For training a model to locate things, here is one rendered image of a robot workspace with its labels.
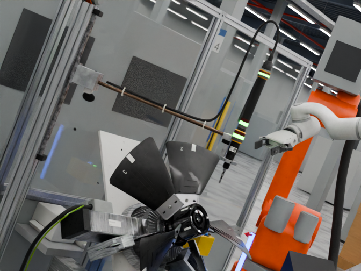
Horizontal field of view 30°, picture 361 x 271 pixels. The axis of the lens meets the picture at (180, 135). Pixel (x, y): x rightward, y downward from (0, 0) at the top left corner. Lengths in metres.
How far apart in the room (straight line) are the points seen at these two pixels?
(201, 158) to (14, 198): 0.74
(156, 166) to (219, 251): 1.66
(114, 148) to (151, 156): 0.32
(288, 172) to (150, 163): 4.21
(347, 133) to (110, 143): 0.93
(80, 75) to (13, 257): 0.88
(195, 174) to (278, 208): 3.66
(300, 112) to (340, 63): 3.56
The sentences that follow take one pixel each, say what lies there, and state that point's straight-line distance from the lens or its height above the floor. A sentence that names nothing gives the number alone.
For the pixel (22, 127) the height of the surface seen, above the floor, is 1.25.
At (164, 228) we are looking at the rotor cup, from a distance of 2.46.
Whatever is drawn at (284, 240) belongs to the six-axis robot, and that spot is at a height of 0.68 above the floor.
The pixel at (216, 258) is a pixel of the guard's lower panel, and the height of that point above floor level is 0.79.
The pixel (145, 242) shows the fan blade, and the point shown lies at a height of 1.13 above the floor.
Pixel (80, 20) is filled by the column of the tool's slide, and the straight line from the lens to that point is 2.62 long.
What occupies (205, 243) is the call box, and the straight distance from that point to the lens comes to 3.00.
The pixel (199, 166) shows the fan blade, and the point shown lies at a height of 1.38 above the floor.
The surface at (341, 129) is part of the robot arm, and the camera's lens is 2.72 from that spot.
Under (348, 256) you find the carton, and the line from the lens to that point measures 10.60.
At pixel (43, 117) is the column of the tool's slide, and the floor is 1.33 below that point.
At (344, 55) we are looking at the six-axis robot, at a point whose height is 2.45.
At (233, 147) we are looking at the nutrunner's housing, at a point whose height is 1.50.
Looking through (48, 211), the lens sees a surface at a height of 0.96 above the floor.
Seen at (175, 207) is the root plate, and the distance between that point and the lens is 2.46.
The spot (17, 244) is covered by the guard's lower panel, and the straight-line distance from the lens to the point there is 3.00.
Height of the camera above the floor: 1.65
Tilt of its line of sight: 4 degrees down
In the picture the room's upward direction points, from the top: 22 degrees clockwise
